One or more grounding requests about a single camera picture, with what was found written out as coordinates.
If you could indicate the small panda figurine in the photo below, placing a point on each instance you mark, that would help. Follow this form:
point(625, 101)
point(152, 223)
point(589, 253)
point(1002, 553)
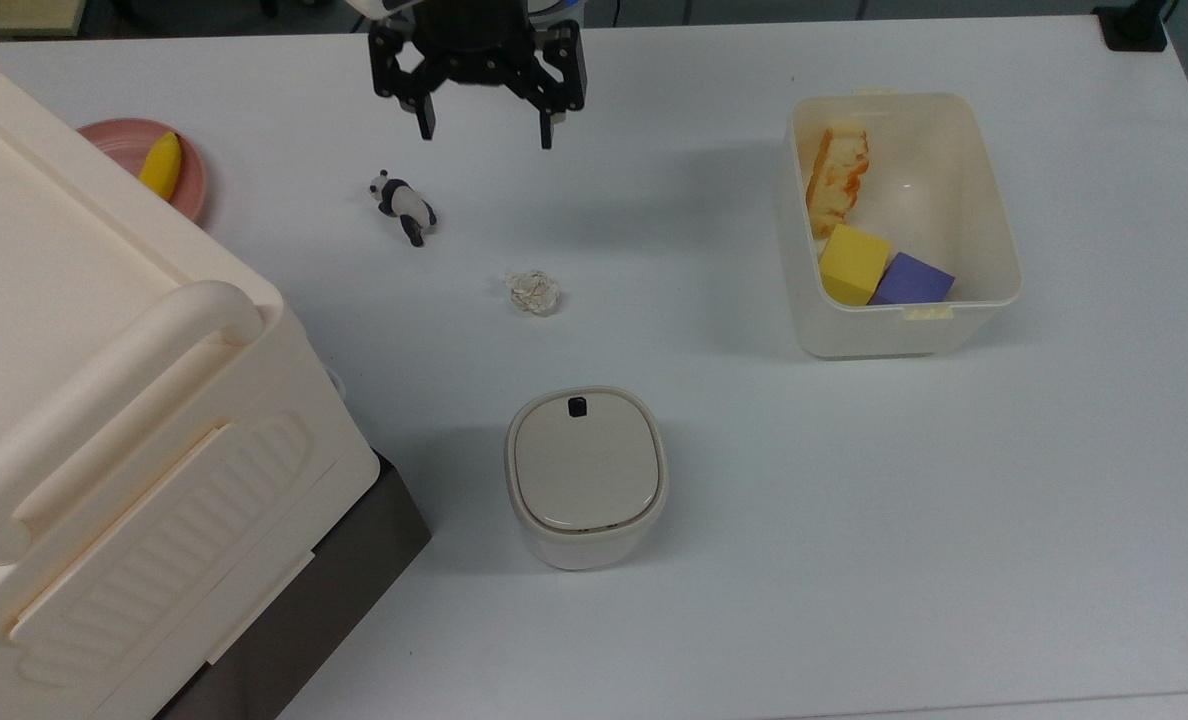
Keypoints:
point(404, 203)

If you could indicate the pink plate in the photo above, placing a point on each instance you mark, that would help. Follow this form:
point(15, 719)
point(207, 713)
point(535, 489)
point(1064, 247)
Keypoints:
point(192, 170)

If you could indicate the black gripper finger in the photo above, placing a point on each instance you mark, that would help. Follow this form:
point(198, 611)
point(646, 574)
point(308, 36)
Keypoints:
point(425, 115)
point(547, 125)

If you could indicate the dark brown wooden drawer cabinet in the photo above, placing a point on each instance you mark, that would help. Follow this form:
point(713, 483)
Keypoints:
point(354, 570)

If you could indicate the yellow foam block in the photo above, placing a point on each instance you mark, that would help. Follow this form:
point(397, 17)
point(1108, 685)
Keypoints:
point(852, 260)

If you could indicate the purple foam block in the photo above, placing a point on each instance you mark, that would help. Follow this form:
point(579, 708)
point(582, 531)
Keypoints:
point(912, 280)

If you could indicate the black table clamp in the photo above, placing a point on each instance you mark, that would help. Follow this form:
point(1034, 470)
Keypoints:
point(1134, 28)

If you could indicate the beige lidded trash can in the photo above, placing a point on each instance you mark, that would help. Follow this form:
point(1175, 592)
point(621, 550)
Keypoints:
point(584, 470)

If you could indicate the orange glazed toy bread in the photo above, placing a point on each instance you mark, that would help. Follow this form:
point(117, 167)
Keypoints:
point(839, 175)

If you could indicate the crumpled clear plastic wrap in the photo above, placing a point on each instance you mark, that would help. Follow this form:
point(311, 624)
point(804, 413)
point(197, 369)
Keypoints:
point(534, 292)

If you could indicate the tan cardboard box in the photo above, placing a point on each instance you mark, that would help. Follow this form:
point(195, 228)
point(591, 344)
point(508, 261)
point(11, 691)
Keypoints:
point(14, 15)

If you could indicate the cream plastic basket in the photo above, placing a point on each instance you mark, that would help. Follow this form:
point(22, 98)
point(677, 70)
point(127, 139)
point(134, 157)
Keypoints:
point(944, 180)

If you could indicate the yellow toy banana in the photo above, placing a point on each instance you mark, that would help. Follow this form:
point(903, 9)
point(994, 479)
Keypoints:
point(161, 165)

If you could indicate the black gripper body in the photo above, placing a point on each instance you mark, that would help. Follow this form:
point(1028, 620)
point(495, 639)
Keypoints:
point(474, 45)

